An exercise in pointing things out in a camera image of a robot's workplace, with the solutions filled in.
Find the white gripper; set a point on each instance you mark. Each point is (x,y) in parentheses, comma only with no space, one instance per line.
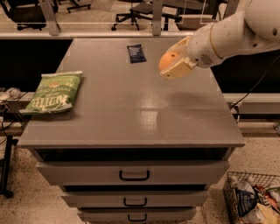
(199,50)

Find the orange fruit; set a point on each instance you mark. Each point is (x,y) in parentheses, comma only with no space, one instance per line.
(167,59)

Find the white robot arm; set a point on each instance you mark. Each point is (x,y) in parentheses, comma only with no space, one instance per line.
(256,29)

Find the blue rxbar blueberry wrapper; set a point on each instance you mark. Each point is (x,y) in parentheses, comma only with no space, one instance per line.
(136,54)

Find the black office chair centre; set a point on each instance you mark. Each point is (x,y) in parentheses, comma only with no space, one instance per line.
(151,10)

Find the black office chair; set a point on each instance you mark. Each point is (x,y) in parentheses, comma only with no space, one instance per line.
(151,10)
(24,13)

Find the grey drawer cabinet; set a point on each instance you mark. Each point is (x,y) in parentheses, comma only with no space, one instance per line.
(128,112)

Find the green kettle chips bag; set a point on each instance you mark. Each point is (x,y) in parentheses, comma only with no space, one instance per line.
(55,93)

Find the black office chair left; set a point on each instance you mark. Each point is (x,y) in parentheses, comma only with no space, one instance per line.
(24,13)

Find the top grey drawer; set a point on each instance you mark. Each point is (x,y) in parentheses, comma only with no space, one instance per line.
(120,173)

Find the grey drawer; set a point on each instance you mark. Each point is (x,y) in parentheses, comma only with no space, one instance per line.
(133,199)
(120,173)
(137,214)

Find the crumpled plastic on shelf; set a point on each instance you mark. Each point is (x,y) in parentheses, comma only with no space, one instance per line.
(13,93)

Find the bottom grey drawer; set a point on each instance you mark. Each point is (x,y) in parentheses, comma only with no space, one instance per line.
(137,214)

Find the middle grey drawer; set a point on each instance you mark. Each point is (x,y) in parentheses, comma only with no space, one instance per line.
(133,199)

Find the black stand at left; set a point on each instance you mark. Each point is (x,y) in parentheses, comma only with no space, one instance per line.
(5,167)

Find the wire basket of snacks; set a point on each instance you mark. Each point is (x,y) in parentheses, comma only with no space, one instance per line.
(252,198)

